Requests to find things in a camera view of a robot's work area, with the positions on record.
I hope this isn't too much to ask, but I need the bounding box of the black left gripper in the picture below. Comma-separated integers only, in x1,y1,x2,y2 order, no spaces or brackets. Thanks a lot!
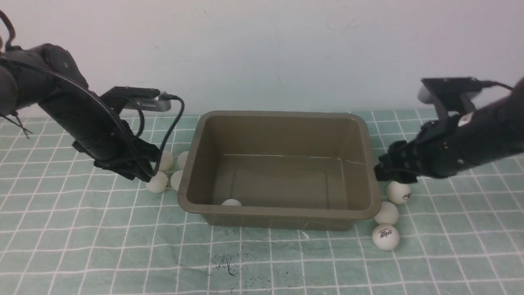
72,132,161,182

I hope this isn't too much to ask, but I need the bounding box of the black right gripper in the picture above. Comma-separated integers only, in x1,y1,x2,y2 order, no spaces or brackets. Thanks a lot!
374,116,463,184

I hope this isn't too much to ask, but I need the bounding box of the white ball with logo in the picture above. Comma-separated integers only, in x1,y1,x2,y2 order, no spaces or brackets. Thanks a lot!
386,181,412,204

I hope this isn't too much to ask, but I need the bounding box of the white ball printed logo front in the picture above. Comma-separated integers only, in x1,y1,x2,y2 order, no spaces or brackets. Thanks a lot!
372,224,400,251

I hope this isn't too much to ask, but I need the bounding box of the olive plastic bin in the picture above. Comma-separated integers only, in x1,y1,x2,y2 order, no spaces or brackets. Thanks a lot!
177,111,382,231

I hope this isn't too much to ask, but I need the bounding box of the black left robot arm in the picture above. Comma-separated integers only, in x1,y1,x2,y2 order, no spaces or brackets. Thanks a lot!
1,44,162,182

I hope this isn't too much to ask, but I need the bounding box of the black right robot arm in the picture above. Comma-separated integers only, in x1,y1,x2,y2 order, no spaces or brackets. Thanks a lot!
374,77,524,184

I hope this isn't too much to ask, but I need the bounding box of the green grid tablecloth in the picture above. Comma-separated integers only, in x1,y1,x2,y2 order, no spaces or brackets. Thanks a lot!
0,118,524,295

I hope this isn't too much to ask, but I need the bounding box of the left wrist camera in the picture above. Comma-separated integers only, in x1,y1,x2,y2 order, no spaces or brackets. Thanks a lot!
100,86,172,113

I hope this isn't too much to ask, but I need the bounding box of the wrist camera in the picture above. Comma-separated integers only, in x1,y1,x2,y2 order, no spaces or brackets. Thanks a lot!
100,86,172,113
418,77,483,113

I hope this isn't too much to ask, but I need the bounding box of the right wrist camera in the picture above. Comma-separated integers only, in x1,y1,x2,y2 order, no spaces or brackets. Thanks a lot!
418,77,483,113

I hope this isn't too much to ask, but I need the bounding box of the black left camera cable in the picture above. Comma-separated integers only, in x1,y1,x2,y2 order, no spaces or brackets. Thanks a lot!
123,94,185,177

